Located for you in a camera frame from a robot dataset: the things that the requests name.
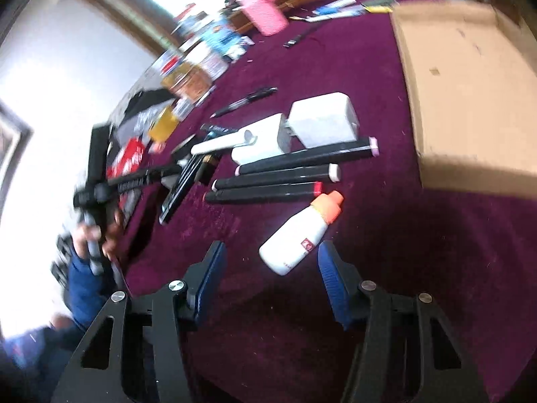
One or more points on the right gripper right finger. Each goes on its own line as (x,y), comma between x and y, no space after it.
(409,351)

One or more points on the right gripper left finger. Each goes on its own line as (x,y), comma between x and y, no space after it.
(108,364)

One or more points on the black pen on cloth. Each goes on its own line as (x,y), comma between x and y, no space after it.
(298,38)

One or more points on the person's left hand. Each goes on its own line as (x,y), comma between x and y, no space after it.
(84,234)

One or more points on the green marker pen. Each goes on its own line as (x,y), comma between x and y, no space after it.
(370,3)

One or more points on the black gold lipstick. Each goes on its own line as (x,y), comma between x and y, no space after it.
(207,169)

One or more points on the white bottle orange cap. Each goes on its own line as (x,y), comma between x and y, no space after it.
(299,235)

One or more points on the brown tea tin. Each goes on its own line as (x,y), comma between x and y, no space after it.
(186,79)

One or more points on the maroon velvet table cloth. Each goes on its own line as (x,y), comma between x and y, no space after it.
(272,338)

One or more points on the white charger with prongs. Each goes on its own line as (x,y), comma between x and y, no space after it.
(271,139)

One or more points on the blue lighter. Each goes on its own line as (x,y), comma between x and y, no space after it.
(333,7)

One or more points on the pink knitted cup holder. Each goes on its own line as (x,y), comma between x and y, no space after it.
(265,15)

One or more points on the black marker white cap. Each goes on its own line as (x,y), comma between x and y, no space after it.
(330,173)

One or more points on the black ballpoint pen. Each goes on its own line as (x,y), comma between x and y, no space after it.
(250,98)

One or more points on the brown cardboard box tray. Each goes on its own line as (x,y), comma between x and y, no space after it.
(470,74)

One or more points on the white tube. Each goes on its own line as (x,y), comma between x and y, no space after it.
(229,141)

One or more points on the framed wall picture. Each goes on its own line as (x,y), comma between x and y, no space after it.
(15,136)

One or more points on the red paper bag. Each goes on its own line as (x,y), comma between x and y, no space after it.
(127,160)

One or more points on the blue sleeve forearm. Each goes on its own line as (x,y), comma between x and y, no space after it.
(87,292)

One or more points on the white power adapter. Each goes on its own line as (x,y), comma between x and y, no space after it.
(323,120)

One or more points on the black marker red cap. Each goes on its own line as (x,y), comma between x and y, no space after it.
(265,194)

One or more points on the white pen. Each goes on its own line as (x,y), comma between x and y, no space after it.
(322,18)

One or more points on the black marker pink cap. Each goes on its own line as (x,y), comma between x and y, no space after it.
(365,147)

